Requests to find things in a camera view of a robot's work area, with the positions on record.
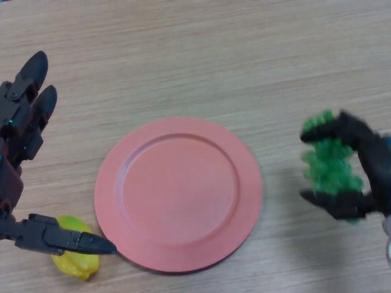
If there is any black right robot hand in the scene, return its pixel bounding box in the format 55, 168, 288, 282
299, 110, 391, 224

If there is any yellow starfruit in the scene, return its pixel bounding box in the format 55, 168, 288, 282
51, 215, 101, 282

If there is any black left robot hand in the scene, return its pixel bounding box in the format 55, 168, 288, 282
0, 50, 119, 256

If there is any pink round plate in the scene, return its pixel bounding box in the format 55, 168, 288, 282
93, 116, 264, 273

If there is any green plastic grape bunch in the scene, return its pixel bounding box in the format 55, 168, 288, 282
300, 108, 365, 226

